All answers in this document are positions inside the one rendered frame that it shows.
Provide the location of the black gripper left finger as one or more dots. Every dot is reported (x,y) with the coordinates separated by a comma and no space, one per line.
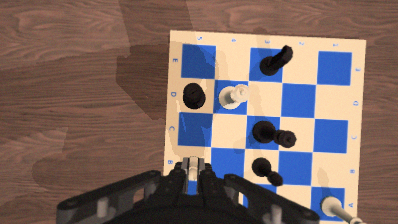
(103,204)

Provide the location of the white pawn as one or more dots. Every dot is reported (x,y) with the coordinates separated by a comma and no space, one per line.
(193,168)

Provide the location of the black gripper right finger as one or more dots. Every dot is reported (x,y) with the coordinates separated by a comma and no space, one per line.
(264,205)

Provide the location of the blue and cream chessboard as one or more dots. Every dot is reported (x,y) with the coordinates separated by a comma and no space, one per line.
(317,95)

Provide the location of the white chess piece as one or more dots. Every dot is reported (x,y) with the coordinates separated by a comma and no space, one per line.
(331,206)
(231,97)

